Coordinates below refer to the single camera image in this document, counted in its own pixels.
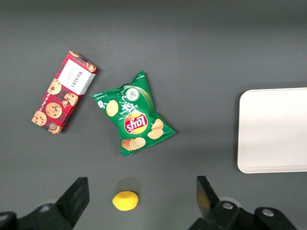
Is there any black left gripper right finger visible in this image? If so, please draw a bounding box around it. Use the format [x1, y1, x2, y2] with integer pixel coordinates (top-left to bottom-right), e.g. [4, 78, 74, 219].
[188, 176, 298, 230]

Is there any yellow lemon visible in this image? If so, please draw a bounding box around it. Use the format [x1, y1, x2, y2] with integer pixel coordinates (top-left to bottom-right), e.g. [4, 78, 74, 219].
[112, 190, 139, 212]

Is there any cream plastic tray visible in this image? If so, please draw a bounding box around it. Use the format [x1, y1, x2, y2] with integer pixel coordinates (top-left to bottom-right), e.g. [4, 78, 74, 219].
[236, 87, 307, 174]

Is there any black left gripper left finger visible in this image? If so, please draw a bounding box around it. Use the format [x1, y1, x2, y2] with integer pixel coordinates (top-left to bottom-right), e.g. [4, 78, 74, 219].
[0, 176, 90, 230]

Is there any red tartan cookie box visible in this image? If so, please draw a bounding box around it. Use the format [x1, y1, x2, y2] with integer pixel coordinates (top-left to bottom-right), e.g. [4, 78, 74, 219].
[31, 50, 99, 135]

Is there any green Lays chips bag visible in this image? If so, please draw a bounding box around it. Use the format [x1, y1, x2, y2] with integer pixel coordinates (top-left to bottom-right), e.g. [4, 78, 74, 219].
[90, 69, 177, 157]

